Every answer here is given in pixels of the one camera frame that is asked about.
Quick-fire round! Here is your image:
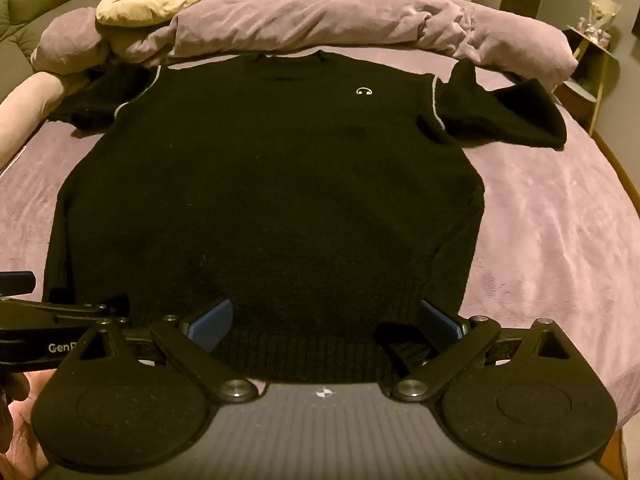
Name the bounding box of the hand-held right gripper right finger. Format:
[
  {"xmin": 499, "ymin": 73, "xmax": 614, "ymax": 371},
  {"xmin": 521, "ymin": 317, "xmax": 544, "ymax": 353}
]
[{"xmin": 375, "ymin": 300, "xmax": 571, "ymax": 404}]

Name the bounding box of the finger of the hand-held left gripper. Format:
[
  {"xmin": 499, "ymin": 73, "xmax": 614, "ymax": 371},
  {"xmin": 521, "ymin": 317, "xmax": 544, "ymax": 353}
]
[{"xmin": 0, "ymin": 271, "xmax": 37, "ymax": 295}]

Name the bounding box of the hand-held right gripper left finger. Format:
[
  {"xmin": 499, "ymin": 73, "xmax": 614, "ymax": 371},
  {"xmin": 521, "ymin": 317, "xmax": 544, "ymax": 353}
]
[{"xmin": 82, "ymin": 298, "xmax": 257, "ymax": 405}]

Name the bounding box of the black knit sweater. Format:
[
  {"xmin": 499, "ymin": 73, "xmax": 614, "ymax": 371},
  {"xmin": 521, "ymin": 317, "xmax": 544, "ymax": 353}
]
[{"xmin": 42, "ymin": 50, "xmax": 568, "ymax": 383}]

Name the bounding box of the person's left hand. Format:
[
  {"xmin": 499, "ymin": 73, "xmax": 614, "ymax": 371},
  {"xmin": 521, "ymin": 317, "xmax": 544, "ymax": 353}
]
[{"xmin": 0, "ymin": 371, "xmax": 31, "ymax": 453}]

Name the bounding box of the cream pillow at left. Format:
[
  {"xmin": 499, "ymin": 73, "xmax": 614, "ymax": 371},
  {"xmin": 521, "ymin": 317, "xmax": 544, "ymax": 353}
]
[{"xmin": 0, "ymin": 71, "xmax": 68, "ymax": 173}]

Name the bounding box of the purple pillow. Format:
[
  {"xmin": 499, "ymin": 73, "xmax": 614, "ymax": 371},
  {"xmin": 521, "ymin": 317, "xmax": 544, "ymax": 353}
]
[{"xmin": 31, "ymin": 9, "xmax": 113, "ymax": 77}]

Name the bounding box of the green sofa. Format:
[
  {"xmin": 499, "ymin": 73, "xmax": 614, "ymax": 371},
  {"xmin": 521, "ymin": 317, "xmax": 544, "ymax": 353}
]
[{"xmin": 0, "ymin": 0, "xmax": 126, "ymax": 91}]

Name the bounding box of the gold-legged side table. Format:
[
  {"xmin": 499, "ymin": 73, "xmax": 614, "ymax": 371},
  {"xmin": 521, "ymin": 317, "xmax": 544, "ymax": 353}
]
[{"xmin": 552, "ymin": 27, "xmax": 621, "ymax": 138}]

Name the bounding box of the cream face plush cushion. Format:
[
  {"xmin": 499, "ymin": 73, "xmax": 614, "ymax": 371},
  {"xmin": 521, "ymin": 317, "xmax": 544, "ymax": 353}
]
[{"xmin": 95, "ymin": 0, "xmax": 204, "ymax": 27}]

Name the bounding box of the purple duvet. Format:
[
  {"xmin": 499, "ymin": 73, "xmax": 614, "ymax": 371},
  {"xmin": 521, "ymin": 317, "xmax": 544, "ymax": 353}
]
[{"xmin": 107, "ymin": 0, "xmax": 578, "ymax": 93}]

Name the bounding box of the wrapped flower bouquet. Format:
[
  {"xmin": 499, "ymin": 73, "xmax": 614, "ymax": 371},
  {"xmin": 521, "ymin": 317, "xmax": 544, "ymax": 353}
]
[{"xmin": 575, "ymin": 0, "xmax": 623, "ymax": 48}]

